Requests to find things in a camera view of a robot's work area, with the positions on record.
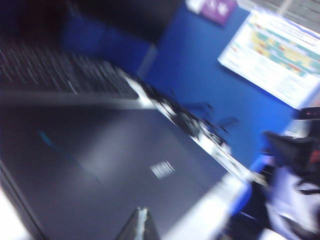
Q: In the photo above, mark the black ASUS monitor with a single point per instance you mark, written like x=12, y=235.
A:
x=120, y=17

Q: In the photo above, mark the white printed chart poster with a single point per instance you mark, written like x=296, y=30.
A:
x=272, y=52

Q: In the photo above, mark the purple paper sheet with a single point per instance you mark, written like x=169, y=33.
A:
x=218, y=10

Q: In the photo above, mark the black keyboard white letters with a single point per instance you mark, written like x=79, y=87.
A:
x=57, y=72

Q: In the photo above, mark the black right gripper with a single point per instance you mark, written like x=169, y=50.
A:
x=295, y=155

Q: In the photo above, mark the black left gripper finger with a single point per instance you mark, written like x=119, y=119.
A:
x=141, y=227

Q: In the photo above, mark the blue partition panel with poster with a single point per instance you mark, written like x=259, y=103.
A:
x=195, y=62

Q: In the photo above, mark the black Hasee laptop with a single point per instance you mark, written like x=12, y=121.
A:
x=95, y=160

